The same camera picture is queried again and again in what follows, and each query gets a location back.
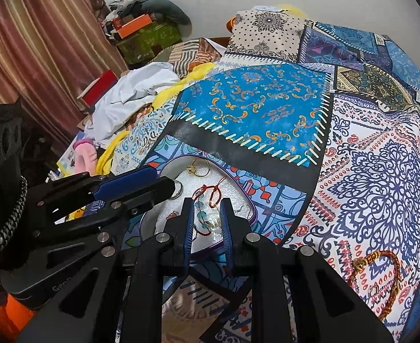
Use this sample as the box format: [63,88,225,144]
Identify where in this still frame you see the striped brown cushion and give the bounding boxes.
[152,37,226,79]

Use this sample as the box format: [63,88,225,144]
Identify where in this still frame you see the white crumpled cloth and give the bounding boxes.
[84,62,180,147]

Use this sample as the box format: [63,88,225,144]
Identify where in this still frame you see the pink plush slipper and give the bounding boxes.
[73,138,98,176]

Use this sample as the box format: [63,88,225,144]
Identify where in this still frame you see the orange braided cord bracelet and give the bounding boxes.
[347,249,403,322]

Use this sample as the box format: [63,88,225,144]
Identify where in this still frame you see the gold ring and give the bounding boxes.
[186,158,212,178]

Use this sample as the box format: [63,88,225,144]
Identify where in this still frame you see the orange box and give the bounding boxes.
[117,15,152,39]

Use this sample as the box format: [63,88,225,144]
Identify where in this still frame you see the striped red curtain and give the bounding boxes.
[0,0,127,152]

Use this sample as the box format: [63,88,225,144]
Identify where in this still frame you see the red and white box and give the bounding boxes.
[77,70,118,108]

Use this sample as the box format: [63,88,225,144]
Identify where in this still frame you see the red thread beaded bracelet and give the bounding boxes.
[191,176,229,237]

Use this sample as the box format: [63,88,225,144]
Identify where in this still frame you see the pile of dark clothes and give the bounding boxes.
[101,0,191,36]

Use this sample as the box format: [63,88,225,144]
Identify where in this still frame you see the yellow cloth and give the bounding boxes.
[96,63,215,175]

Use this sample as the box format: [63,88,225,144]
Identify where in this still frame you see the yellow pillow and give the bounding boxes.
[278,4,308,19]

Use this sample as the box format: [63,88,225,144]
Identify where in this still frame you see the green patterned box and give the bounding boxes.
[115,21,181,66]

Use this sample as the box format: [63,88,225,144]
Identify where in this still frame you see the black camera housing with chain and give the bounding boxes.
[0,100,28,252]

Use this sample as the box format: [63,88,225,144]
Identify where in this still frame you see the patchwork patterned bedspread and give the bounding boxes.
[57,5,420,343]

